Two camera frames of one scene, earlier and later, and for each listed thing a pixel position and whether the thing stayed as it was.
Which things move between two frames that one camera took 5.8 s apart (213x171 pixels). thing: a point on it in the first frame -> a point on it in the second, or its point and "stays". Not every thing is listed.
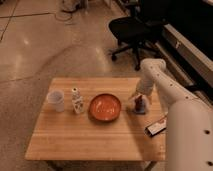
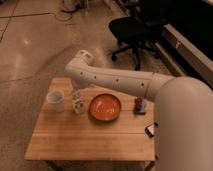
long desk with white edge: (188, 27) stays
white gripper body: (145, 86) -> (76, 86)
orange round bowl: (104, 107) stays
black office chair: (136, 31) stays
